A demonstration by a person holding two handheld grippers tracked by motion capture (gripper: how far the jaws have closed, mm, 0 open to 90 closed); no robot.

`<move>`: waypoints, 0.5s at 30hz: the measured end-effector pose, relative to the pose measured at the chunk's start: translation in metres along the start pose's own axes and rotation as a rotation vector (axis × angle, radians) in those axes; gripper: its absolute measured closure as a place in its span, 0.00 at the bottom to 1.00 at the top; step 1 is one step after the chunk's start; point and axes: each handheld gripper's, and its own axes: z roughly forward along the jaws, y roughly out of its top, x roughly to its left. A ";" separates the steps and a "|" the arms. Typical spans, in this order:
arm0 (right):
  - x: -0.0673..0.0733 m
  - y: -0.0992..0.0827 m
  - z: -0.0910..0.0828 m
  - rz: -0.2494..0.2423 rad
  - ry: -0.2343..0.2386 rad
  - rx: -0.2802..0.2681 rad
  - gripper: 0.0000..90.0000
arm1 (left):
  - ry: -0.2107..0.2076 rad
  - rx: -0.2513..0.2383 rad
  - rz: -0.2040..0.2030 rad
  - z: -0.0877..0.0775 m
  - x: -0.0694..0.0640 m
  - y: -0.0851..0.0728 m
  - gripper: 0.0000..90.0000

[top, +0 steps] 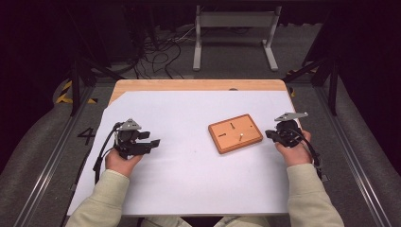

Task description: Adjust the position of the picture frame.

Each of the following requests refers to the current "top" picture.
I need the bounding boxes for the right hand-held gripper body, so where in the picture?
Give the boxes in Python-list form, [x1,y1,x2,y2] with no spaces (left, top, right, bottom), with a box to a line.
[273,111,309,148]

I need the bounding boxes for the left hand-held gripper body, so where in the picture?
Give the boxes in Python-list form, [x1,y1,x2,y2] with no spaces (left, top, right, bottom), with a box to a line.
[113,117,151,160]

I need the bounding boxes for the person's right hand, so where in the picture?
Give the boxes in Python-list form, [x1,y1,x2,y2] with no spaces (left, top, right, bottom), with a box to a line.
[274,129,313,168]

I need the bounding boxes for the person's left hand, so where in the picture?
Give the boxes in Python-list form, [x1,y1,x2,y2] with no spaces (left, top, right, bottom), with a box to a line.
[104,147,144,179]

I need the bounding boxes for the orange wooden tray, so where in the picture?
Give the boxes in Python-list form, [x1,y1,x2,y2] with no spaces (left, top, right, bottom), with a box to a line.
[207,113,264,155]

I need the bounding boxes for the yellow black hazard tape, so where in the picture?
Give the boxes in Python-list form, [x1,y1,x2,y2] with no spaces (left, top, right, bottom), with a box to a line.
[284,66,320,98]
[55,79,98,105]

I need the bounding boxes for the white table sheet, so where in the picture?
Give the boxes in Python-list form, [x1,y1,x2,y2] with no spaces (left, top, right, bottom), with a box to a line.
[66,90,301,218]

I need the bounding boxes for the wooden table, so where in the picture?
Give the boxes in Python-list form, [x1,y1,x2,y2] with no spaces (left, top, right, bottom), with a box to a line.
[107,79,303,219]

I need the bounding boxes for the person's legs light pants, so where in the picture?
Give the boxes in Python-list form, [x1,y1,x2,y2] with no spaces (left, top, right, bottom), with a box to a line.
[138,215,272,227]

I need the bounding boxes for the grey metal stand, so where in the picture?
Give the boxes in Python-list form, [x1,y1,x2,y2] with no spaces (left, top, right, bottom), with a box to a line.
[192,5,283,73]

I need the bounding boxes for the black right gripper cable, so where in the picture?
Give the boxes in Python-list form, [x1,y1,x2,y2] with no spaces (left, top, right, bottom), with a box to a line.
[291,127,330,183]

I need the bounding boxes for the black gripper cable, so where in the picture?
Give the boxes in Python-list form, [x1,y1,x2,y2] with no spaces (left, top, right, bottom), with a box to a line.
[291,127,330,183]
[92,121,125,185]

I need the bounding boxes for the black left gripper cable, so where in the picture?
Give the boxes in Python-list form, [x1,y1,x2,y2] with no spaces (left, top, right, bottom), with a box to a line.
[92,121,125,185]

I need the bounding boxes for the black frame stand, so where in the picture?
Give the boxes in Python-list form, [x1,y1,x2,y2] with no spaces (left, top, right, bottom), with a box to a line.
[64,6,129,118]
[281,9,343,117]

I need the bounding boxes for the grey metal floor rail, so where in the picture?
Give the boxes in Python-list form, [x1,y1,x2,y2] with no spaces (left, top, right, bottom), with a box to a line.
[11,84,97,227]
[314,85,394,227]

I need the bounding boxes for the black floor cables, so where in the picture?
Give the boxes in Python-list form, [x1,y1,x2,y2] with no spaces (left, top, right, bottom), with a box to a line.
[131,25,198,80]

